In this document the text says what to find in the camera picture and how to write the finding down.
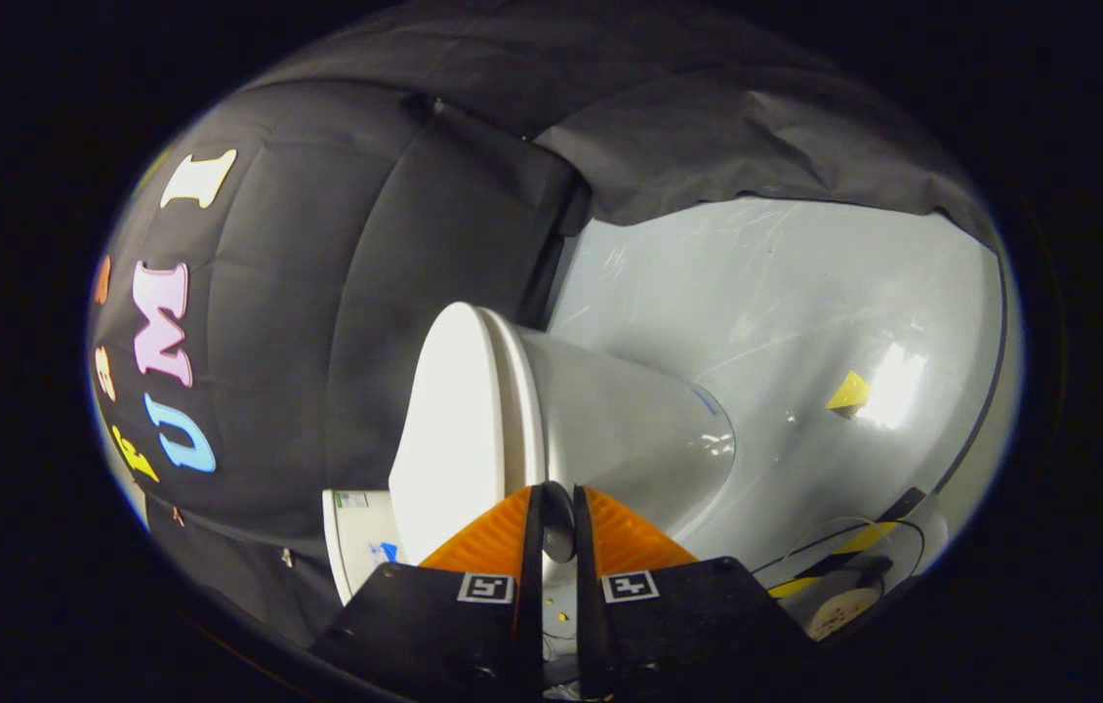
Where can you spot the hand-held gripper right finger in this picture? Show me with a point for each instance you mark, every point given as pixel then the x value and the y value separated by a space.
pixel 586 605

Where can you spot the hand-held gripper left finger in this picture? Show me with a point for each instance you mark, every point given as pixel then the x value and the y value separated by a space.
pixel 530 586

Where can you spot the white toilet seat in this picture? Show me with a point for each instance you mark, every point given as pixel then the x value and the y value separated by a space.
pixel 522 410

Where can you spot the white toilet tank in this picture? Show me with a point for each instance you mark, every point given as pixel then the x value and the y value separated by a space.
pixel 356 547

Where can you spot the white toilet bowl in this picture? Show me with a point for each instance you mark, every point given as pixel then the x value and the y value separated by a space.
pixel 630 430

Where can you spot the round beige disc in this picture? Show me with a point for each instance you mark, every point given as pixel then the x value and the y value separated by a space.
pixel 839 613

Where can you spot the yellow triangle floor sticker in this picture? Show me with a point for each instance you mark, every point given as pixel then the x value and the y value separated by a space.
pixel 849 392

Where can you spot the black backdrop cloth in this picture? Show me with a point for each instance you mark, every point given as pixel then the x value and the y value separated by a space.
pixel 337 244

